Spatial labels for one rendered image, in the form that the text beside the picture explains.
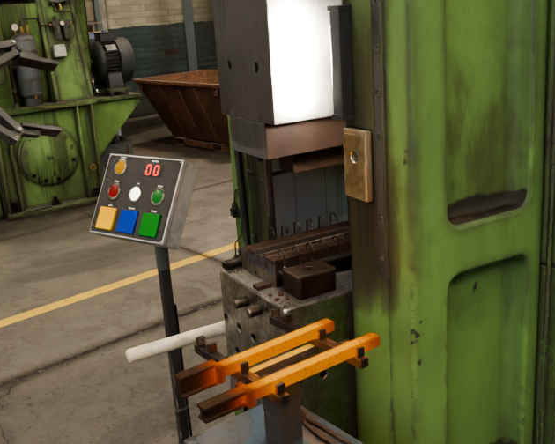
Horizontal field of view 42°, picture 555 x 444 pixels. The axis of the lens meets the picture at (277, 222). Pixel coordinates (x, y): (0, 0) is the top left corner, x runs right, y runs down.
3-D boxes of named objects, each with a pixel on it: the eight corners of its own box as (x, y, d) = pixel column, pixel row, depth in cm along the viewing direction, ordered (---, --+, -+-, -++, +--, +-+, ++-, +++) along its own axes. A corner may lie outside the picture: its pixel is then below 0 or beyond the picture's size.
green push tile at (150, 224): (154, 237, 226) (160, 214, 227) (137, 234, 230) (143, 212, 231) (158, 238, 228) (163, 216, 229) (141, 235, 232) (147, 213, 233)
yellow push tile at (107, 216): (110, 229, 237) (116, 208, 238) (94, 226, 241) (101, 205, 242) (113, 231, 239) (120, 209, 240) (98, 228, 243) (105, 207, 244)
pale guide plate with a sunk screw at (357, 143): (366, 203, 172) (364, 132, 167) (344, 196, 180) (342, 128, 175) (373, 201, 173) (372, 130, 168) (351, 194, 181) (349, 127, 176)
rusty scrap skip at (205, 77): (227, 161, 808) (220, 85, 783) (138, 144, 946) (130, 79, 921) (305, 143, 883) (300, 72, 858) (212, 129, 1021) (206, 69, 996)
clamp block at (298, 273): (299, 301, 186) (298, 277, 184) (283, 292, 193) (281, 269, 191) (337, 290, 192) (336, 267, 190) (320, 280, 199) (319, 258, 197)
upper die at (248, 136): (267, 159, 186) (264, 123, 183) (232, 149, 203) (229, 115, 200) (394, 136, 206) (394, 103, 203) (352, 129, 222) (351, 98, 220)
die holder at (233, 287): (295, 462, 194) (284, 310, 181) (231, 402, 226) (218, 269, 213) (450, 396, 221) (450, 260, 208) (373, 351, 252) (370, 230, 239)
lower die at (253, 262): (276, 287, 196) (274, 258, 194) (241, 268, 213) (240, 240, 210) (396, 253, 216) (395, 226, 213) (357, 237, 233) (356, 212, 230)
